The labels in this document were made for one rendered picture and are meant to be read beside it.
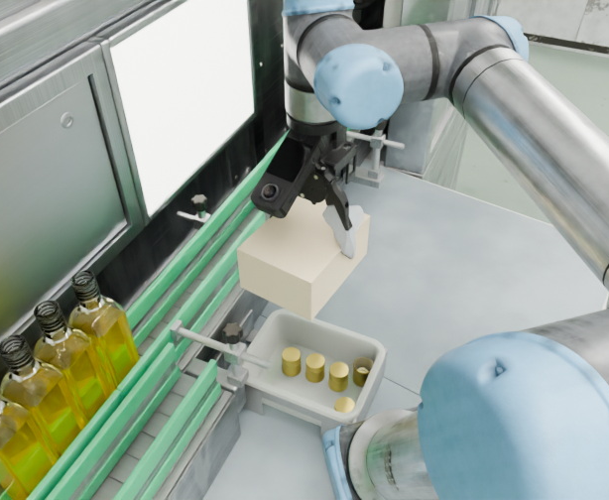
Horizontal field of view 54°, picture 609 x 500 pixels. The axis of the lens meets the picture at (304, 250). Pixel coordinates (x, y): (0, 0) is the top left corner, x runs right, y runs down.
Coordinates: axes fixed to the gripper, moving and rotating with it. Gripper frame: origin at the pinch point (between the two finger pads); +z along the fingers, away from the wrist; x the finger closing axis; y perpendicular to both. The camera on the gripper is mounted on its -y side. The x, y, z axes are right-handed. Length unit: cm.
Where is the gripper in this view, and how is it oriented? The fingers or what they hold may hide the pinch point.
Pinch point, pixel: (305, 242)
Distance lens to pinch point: 84.9
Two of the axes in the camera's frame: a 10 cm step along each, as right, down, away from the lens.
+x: -8.4, -3.7, 3.9
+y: 5.4, -5.7, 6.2
